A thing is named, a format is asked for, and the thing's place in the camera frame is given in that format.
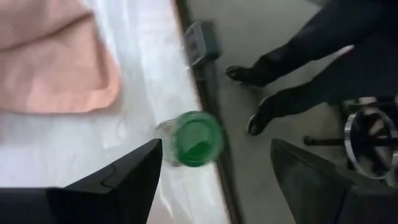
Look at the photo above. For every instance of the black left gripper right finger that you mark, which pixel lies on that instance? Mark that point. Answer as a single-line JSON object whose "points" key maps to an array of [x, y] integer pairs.
{"points": [[317, 193]]}

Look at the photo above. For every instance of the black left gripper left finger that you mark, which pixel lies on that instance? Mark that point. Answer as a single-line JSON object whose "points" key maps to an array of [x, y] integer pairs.
{"points": [[93, 199]]}

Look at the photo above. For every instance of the green-lid spice jar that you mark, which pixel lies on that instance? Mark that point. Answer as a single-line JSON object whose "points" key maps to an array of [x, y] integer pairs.
{"points": [[196, 140]]}

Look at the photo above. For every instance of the office chair base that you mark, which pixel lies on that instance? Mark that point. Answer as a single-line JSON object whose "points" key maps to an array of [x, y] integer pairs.
{"points": [[323, 141]]}

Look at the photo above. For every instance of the beige cloth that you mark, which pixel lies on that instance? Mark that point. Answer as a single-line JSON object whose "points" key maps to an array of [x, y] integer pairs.
{"points": [[53, 62]]}

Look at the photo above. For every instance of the person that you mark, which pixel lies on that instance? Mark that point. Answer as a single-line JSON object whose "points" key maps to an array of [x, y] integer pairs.
{"points": [[326, 31]]}

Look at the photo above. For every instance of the black metal table frame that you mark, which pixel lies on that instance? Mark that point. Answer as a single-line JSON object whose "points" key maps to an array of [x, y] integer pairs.
{"points": [[206, 93]]}

